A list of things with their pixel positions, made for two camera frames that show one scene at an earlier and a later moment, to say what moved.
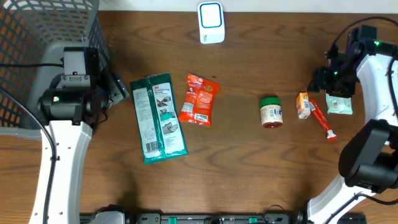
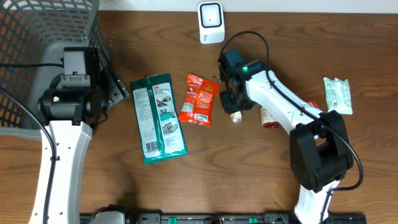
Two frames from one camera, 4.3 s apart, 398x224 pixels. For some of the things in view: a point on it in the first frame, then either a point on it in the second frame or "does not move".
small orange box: x=303 y=105 -> x=236 y=117
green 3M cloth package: x=159 y=119 does not move
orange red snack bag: x=196 y=106 does not move
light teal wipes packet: x=339 y=105 does not move
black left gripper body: x=117 y=90 does not move
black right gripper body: x=341 y=82 -> x=233 y=101
